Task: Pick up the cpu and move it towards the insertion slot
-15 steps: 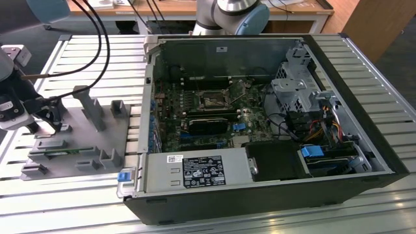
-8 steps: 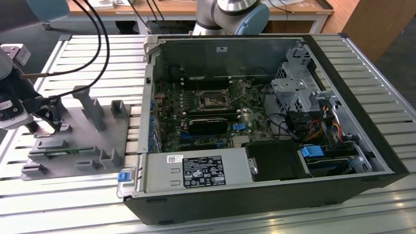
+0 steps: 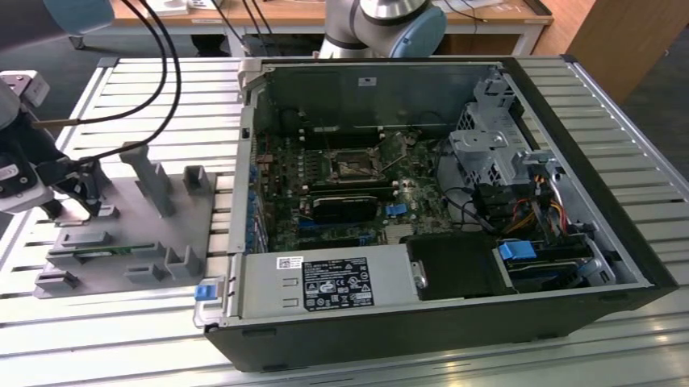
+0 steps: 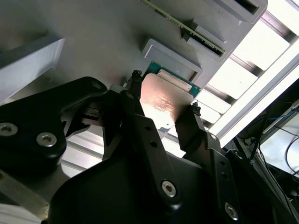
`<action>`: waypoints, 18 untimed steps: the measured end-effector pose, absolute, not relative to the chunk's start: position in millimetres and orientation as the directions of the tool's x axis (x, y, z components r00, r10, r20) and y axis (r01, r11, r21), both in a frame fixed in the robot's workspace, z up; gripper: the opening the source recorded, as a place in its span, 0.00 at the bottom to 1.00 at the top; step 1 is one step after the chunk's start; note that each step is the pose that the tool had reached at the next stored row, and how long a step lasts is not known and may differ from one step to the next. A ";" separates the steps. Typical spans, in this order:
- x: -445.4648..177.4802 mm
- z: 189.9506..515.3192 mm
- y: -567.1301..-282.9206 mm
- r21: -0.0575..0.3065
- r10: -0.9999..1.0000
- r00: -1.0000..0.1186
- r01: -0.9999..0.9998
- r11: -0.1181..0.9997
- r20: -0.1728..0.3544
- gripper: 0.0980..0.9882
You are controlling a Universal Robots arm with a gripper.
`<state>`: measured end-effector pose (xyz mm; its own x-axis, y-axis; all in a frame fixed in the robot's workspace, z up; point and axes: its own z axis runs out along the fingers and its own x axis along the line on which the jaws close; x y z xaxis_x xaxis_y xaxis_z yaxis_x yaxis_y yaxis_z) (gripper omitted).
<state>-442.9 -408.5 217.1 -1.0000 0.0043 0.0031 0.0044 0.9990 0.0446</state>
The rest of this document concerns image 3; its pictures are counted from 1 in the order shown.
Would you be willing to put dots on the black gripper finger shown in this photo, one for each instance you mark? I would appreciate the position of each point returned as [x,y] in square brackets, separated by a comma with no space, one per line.
[94,203]
[53,173]

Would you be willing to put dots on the silver square CPU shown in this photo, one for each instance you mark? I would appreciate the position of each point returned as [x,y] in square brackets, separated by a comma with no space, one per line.
[72,221]

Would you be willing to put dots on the black RAM slot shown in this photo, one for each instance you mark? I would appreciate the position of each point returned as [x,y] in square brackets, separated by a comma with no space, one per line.
[350,186]
[350,192]

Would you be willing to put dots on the CPU socket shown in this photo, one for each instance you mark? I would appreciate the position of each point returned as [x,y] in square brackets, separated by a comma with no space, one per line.
[352,167]

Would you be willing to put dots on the grey parts rack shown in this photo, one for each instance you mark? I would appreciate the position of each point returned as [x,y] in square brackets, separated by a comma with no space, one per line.
[140,225]

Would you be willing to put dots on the green RAM stick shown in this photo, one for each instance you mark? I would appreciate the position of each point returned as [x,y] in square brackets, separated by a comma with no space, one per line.
[120,250]

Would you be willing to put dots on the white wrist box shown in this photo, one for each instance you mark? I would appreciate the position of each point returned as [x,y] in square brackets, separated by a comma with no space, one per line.
[33,86]

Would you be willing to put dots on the blue case latch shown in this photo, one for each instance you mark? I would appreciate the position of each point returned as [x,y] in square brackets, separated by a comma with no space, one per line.
[207,292]

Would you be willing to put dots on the blue office chair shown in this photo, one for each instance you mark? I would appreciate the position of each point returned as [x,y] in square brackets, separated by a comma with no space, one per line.
[80,16]

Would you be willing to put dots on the grey power supply unit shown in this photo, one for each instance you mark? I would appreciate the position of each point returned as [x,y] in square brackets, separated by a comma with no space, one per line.
[263,282]

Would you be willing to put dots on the white desk device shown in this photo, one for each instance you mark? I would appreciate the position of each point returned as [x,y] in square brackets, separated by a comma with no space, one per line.
[175,6]

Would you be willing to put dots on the black graphics card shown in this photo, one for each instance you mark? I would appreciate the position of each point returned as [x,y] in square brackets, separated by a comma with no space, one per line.
[344,209]

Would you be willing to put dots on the blue motherboard connector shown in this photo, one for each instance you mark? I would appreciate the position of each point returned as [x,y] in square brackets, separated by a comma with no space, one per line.
[395,210]

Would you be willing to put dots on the silver chipset heatsink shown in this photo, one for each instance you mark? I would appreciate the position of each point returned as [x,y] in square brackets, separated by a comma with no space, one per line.
[399,234]

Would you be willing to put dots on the green motherboard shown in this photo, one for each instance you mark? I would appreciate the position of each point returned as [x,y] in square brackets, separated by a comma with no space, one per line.
[424,193]

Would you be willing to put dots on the black open PC case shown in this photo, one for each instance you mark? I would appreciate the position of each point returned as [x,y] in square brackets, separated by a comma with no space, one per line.
[376,346]

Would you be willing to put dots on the black drive bay box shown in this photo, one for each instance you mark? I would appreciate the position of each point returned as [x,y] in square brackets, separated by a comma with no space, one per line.
[456,266]

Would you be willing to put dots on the silver metal drive cage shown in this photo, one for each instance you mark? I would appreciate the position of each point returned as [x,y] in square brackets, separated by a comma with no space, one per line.
[484,141]

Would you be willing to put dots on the blue disk carrier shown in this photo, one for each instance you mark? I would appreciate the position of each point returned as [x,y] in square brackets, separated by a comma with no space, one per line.
[516,250]

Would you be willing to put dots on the wooden cabinet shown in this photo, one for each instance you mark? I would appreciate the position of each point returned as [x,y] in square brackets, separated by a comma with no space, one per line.
[618,40]

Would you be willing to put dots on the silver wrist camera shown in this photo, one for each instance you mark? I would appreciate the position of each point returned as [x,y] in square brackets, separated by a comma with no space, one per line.
[29,197]

